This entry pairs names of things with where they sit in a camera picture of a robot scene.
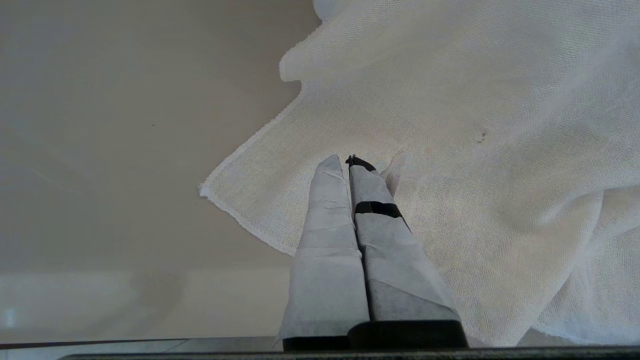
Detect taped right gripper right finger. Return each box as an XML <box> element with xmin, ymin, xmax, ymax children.
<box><xmin>346</xmin><ymin>155</ymin><xmax>468</xmax><ymax>349</ymax></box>

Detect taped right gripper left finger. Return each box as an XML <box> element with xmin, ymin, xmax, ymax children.
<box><xmin>277</xmin><ymin>154</ymin><xmax>371</xmax><ymax>351</ymax></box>

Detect white cloth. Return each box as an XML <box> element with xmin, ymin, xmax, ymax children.
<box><xmin>198</xmin><ymin>0</ymin><xmax>640</xmax><ymax>348</ymax></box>

